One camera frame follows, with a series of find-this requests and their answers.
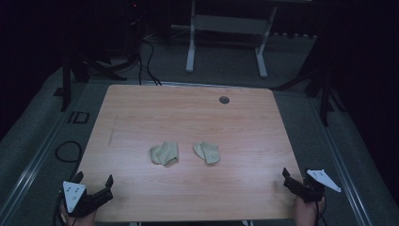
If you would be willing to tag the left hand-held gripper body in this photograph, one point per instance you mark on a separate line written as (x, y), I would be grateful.
(74, 194)

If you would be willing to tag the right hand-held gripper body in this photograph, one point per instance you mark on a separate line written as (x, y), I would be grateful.
(310, 189)

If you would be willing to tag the pale green sock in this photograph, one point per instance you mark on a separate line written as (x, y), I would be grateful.
(207, 153)
(164, 153)

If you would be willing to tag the person's right hand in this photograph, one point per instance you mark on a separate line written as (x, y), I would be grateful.
(306, 214)

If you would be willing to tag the person's left hand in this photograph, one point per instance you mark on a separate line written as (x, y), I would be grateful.
(82, 220)

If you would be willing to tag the black metal stand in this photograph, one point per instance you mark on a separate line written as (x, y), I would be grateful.
(321, 81)
(72, 70)

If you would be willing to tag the grey metal floor rail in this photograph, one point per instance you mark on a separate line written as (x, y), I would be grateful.
(29, 171)
(345, 175)

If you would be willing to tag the white metal desk frame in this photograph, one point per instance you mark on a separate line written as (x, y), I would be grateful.
(228, 24)

